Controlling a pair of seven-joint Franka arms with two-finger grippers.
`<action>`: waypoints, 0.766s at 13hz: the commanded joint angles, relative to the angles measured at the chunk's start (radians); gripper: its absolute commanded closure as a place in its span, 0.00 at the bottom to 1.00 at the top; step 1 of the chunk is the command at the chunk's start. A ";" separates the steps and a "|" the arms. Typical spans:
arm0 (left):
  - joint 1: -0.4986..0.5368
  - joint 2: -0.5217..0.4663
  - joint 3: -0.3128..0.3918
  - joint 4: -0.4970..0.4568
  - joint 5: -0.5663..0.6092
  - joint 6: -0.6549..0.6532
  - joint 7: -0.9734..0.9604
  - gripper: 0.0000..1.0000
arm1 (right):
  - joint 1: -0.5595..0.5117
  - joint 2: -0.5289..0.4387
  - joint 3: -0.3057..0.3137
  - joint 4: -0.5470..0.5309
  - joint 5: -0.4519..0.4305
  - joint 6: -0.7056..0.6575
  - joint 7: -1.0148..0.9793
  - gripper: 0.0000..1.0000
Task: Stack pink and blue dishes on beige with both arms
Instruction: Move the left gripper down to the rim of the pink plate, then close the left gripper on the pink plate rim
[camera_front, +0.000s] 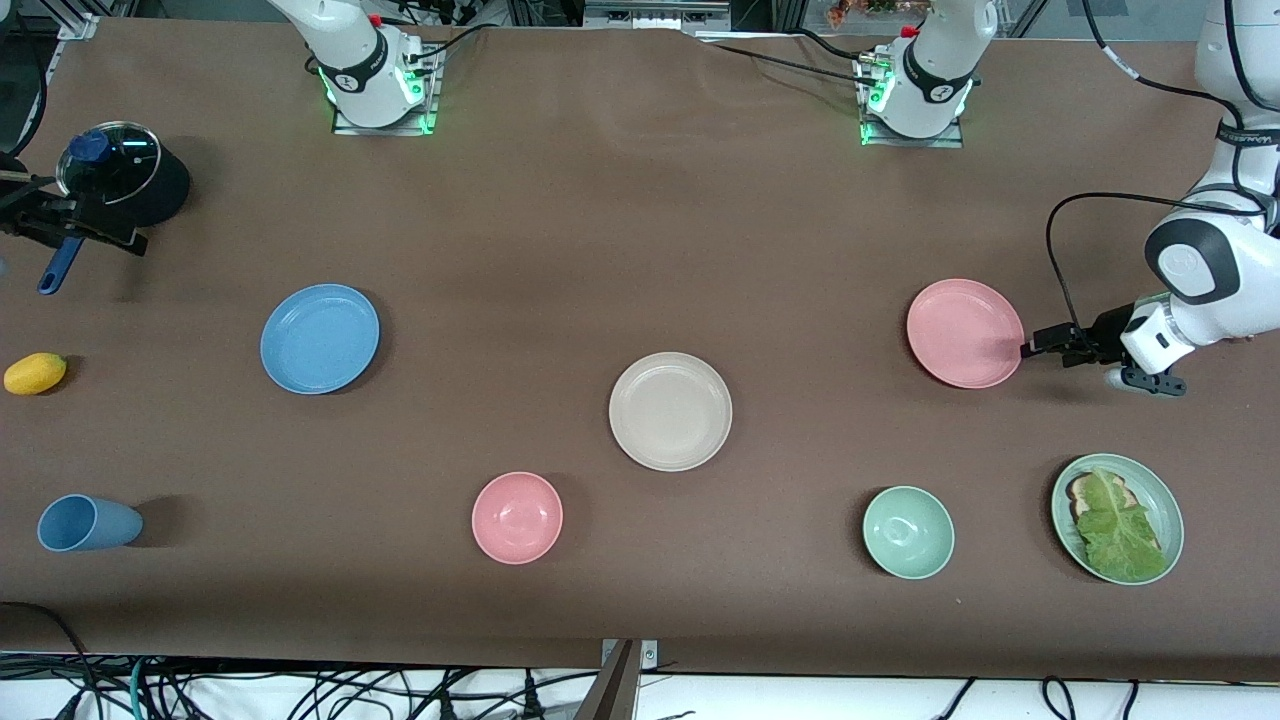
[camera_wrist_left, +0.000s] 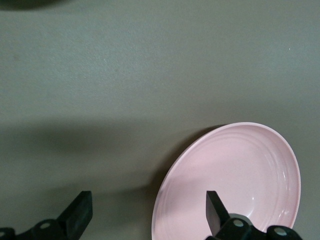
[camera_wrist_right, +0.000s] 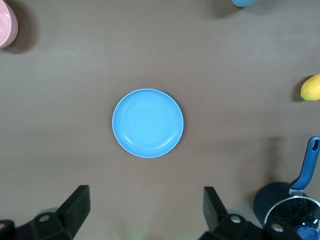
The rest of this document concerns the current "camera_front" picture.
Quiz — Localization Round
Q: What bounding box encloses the pink plate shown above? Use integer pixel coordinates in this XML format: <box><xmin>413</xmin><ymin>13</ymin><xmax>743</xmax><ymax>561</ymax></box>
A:
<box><xmin>906</xmin><ymin>278</ymin><xmax>1026</xmax><ymax>390</ymax></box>

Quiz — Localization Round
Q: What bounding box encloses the blue plate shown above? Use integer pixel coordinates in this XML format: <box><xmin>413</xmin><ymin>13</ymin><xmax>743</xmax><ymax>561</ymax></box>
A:
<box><xmin>260</xmin><ymin>284</ymin><xmax>382</xmax><ymax>396</ymax></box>

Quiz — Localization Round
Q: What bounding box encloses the glass lid with blue knob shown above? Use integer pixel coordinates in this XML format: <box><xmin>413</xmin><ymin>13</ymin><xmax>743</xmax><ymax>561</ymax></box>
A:
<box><xmin>57</xmin><ymin>122</ymin><xmax>161</xmax><ymax>206</ymax></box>

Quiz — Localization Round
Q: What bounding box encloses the bread slice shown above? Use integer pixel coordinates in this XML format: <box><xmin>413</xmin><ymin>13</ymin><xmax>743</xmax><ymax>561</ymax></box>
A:
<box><xmin>1066</xmin><ymin>472</ymin><xmax>1163</xmax><ymax>553</ymax></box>

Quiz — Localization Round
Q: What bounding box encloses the yellow lemon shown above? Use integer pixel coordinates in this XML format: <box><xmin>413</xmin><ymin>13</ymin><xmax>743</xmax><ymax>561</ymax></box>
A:
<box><xmin>3</xmin><ymin>352</ymin><xmax>68</xmax><ymax>396</ymax></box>

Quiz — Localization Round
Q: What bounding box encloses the green plate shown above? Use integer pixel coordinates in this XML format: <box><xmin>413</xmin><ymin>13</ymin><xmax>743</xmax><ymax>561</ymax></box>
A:
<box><xmin>1050</xmin><ymin>453</ymin><xmax>1186</xmax><ymax>587</ymax></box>

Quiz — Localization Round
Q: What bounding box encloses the green lettuce leaf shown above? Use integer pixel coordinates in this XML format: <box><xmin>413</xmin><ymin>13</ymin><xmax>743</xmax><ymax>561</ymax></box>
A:
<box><xmin>1075</xmin><ymin>467</ymin><xmax>1169</xmax><ymax>584</ymax></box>

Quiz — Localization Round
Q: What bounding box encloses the green bowl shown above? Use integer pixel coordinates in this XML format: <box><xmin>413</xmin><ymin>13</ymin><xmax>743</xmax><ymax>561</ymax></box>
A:
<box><xmin>862</xmin><ymin>485</ymin><xmax>956</xmax><ymax>581</ymax></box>

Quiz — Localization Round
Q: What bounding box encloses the blue cup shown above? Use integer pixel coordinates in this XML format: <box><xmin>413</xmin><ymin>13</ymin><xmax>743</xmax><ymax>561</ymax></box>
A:
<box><xmin>37</xmin><ymin>494</ymin><xmax>144</xmax><ymax>553</ymax></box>

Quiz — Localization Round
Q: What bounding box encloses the beige plate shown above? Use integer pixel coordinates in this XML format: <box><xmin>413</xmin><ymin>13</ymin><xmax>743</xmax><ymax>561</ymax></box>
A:
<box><xmin>608</xmin><ymin>352</ymin><xmax>733</xmax><ymax>473</ymax></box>

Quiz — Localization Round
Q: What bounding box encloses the pink bowl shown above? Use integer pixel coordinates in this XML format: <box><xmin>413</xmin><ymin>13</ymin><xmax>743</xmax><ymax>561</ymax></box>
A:
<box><xmin>471</xmin><ymin>471</ymin><xmax>564</xmax><ymax>566</ymax></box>

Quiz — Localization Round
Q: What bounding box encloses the grey metal box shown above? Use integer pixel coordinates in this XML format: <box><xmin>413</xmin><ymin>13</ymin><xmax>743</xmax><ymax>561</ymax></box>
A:
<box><xmin>583</xmin><ymin>0</ymin><xmax>733</xmax><ymax>33</ymax></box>

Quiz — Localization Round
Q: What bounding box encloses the dark wedge beam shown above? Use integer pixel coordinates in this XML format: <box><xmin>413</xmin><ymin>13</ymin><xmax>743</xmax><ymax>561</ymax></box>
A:
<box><xmin>575</xmin><ymin>640</ymin><xmax>641</xmax><ymax>720</ymax></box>

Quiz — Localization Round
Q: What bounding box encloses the black saucepan with blue handle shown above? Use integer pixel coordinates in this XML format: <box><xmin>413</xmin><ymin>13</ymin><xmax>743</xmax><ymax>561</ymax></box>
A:
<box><xmin>38</xmin><ymin>145</ymin><xmax>191</xmax><ymax>296</ymax></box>

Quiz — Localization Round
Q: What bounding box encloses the aluminium frame post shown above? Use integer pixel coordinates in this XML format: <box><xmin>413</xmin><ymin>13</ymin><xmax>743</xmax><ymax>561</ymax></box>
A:
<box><xmin>55</xmin><ymin>0</ymin><xmax>101</xmax><ymax>41</ymax></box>

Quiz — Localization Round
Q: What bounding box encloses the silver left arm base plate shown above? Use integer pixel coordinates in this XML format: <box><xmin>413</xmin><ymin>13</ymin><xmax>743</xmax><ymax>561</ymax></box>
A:
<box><xmin>858</xmin><ymin>50</ymin><xmax>966</xmax><ymax>149</ymax></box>

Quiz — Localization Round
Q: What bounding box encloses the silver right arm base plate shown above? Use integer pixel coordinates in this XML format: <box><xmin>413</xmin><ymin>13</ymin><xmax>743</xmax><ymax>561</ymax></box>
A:
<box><xmin>332</xmin><ymin>45</ymin><xmax>441</xmax><ymax>136</ymax></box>

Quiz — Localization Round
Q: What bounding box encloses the black base cable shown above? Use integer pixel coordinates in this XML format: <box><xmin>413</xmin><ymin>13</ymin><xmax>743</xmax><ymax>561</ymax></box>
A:
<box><xmin>410</xmin><ymin>22</ymin><xmax>501</xmax><ymax>66</ymax></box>
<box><xmin>790</xmin><ymin>28</ymin><xmax>873</xmax><ymax>63</ymax></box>
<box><xmin>700</xmin><ymin>40</ymin><xmax>879</xmax><ymax>86</ymax></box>

